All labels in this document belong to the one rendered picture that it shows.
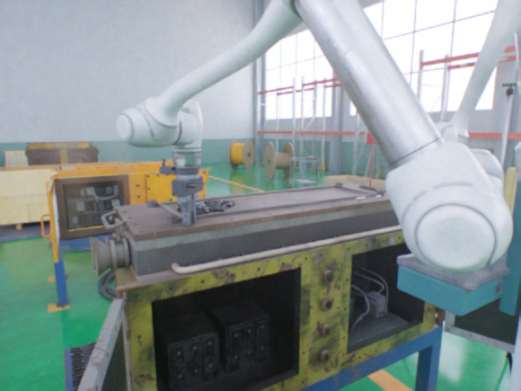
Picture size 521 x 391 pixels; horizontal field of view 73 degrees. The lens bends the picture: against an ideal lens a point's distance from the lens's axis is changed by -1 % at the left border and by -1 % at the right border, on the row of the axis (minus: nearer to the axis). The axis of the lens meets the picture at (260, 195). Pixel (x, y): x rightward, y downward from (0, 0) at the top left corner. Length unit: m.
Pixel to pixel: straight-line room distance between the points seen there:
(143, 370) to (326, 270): 0.72
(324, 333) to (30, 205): 6.04
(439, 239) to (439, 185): 0.09
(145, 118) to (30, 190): 6.05
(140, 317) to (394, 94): 0.89
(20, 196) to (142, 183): 3.44
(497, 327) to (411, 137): 1.52
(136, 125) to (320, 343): 1.08
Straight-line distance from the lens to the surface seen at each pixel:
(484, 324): 2.07
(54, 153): 9.53
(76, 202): 3.90
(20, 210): 7.00
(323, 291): 1.45
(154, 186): 3.83
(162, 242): 1.15
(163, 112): 0.97
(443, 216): 0.58
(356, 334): 1.77
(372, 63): 0.67
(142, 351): 1.20
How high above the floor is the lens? 1.67
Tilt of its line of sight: 11 degrees down
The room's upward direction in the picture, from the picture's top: straight up
